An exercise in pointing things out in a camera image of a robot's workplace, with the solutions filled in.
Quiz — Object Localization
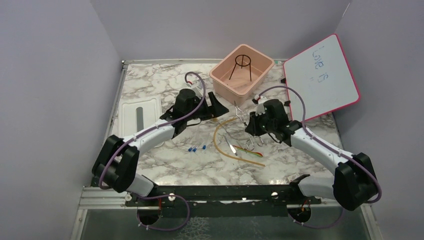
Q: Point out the blue capped test tube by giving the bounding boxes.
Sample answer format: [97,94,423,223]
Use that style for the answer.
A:
[201,132,211,150]
[192,133,205,153]
[188,132,199,152]

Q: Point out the metal spatula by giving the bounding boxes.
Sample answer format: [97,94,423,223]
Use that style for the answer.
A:
[223,135,238,156]

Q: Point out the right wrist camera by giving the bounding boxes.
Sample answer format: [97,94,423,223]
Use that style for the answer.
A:
[253,94,268,116]

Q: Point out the black wire tripod ring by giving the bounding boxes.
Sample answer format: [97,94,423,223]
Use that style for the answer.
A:
[228,54,253,82]

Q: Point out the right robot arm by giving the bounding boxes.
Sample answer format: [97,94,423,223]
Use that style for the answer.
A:
[245,99,381,211]

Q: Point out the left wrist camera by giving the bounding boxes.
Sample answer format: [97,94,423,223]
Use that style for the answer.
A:
[186,81,204,99]

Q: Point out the purple cable loop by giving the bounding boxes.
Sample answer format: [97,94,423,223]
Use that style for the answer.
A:
[136,194,193,232]

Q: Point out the pink framed whiteboard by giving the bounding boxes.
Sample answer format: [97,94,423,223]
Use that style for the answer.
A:
[283,33,361,121]

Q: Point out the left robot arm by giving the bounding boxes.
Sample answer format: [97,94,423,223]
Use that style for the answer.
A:
[91,88,229,206]

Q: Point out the white plastic lid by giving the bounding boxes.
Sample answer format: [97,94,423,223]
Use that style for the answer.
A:
[118,95,162,137]

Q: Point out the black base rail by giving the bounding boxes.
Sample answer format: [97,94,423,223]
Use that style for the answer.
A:
[79,183,372,220]

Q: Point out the amber rubber tubing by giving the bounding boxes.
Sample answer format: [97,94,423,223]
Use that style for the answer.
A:
[212,117,266,168]

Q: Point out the metal crucible tongs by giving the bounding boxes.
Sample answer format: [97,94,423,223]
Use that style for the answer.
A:
[233,101,264,151]

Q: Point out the pink plastic bin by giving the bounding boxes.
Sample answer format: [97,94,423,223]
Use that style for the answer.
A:
[209,44,275,106]

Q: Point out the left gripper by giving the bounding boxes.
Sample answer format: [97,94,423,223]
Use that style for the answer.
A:
[185,91,229,121]

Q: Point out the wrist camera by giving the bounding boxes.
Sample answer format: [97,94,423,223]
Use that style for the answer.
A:
[186,81,204,99]
[253,94,268,116]

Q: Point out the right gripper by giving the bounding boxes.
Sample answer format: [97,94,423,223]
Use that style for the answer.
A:
[245,109,276,137]

